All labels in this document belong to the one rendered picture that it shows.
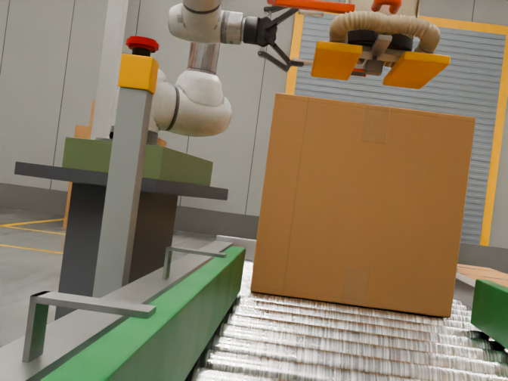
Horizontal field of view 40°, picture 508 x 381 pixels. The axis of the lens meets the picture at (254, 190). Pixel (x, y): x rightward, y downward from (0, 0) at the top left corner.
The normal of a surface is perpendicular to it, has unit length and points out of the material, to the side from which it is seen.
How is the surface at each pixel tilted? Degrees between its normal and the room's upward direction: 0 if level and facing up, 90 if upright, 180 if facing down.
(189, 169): 90
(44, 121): 90
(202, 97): 88
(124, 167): 90
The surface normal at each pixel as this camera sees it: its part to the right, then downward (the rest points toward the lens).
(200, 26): -0.09, 0.72
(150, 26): -0.04, -0.01
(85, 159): -0.37, -0.05
